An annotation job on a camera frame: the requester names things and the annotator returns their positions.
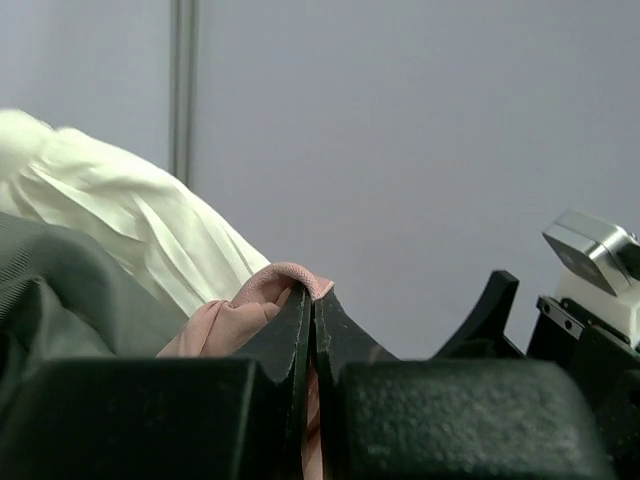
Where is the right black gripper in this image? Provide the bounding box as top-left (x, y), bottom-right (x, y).
top-left (434, 270), bottom-right (639, 400)

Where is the white ruffled skirt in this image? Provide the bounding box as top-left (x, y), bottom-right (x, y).
top-left (1, 110), bottom-right (269, 318)

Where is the grey pleated skirt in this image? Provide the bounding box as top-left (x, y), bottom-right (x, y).
top-left (1, 214), bottom-right (186, 400)

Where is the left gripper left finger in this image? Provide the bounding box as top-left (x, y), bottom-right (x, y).
top-left (234, 287), bottom-right (312, 479)

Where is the pink pleated skirt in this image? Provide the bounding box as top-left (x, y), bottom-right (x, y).
top-left (156, 260), bottom-right (335, 480)

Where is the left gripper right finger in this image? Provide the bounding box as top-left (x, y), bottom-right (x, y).
top-left (314, 292), bottom-right (397, 479)

